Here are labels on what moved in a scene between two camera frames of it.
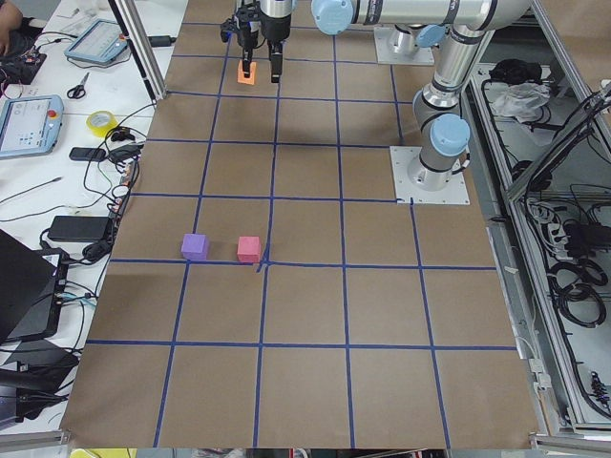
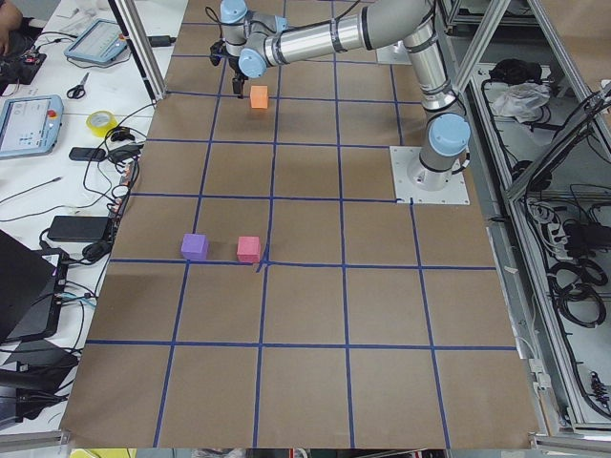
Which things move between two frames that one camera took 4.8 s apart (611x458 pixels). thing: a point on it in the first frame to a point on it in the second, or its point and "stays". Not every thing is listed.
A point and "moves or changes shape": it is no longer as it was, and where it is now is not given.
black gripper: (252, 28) to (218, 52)
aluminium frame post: (133, 29) stays
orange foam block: (242, 79) moves or changes shape
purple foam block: (195, 247) stays
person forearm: (10, 18) stays
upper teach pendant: (101, 41) stays
